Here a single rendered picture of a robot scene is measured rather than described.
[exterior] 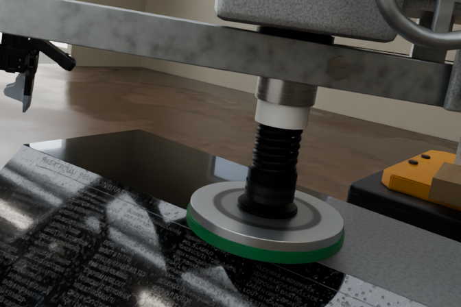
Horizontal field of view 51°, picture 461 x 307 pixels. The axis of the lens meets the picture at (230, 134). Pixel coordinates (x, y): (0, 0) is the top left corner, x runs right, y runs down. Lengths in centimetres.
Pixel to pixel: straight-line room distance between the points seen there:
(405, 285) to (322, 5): 38
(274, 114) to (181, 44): 15
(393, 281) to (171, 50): 41
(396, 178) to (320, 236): 72
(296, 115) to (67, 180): 49
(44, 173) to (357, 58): 64
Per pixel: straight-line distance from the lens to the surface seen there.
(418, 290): 70
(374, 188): 131
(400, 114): 709
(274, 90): 61
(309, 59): 58
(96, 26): 61
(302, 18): 53
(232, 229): 60
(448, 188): 118
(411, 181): 131
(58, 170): 98
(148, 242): 79
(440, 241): 88
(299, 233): 62
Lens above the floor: 110
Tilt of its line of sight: 13 degrees down
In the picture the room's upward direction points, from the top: 8 degrees clockwise
